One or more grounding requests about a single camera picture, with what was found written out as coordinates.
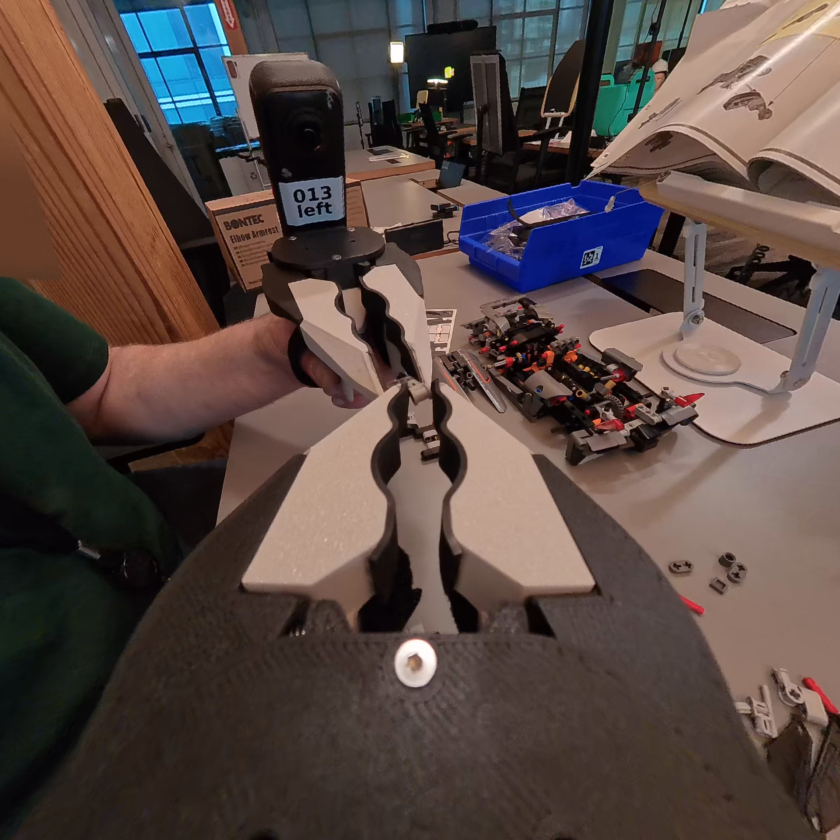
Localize brown cardboard box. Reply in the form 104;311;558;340
205;178;365;293

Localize grey computer monitor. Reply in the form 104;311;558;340
469;52;521;161

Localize clear plastic parts bags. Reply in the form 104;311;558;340
482;203;592;260

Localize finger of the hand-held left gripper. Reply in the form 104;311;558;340
289;279;385;401
360;262;434;388

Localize person's green shirt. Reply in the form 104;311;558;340
0;276;181;840

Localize person's left forearm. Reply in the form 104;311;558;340
66;322;263;444

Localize black shoulder strap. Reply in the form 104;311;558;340
0;508;161;592

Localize partly built lego car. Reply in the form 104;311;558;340
461;297;706;467

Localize black wall screen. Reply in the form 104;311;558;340
403;26;498;114

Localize red hanging sign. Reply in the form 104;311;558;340
213;0;249;55

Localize white book stand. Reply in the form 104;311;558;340
587;167;840;448

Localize black white lego sub-assembly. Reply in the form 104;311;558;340
402;410;442;463

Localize pile of loose lego pieces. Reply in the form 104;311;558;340
734;666;840;834

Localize black pole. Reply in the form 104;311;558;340
570;0;614;188

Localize person's left hand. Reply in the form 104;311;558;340
252;312;378;411

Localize wooden pillar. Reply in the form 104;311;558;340
0;0;221;342

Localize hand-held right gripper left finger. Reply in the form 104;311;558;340
241;384;421;634

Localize white board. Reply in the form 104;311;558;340
222;54;309;142

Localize dark leaning board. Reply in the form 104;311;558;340
105;98;231;322

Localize blue storage bin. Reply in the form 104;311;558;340
457;180;665;294

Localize white sticker sheet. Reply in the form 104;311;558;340
425;308;458;371

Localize open instruction booklet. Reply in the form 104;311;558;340
587;0;840;207

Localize black desktop device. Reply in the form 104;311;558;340
384;218;447;258

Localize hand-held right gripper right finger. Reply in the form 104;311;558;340
430;382;597;634

